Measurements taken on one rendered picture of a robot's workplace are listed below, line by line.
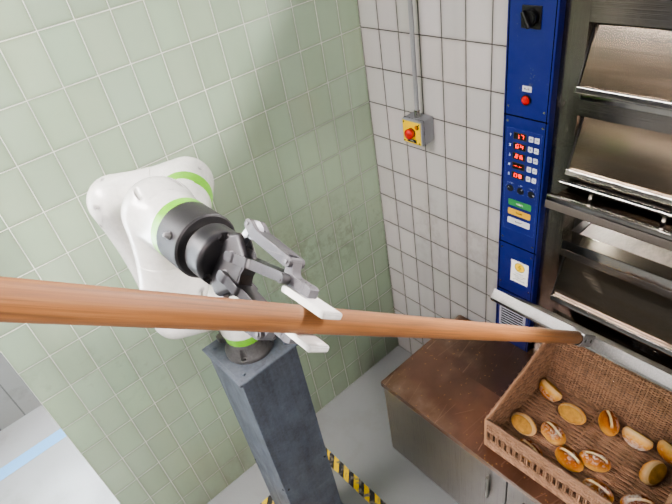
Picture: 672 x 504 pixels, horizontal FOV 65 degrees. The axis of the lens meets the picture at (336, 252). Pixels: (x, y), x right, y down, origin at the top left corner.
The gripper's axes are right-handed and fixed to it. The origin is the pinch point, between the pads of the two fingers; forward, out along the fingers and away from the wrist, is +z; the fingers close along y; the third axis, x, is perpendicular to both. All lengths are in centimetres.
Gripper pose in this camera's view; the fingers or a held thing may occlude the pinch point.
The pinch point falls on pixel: (305, 318)
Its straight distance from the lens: 57.1
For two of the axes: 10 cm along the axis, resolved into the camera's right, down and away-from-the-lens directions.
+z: 6.7, 3.7, -6.5
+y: -3.7, 9.2, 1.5
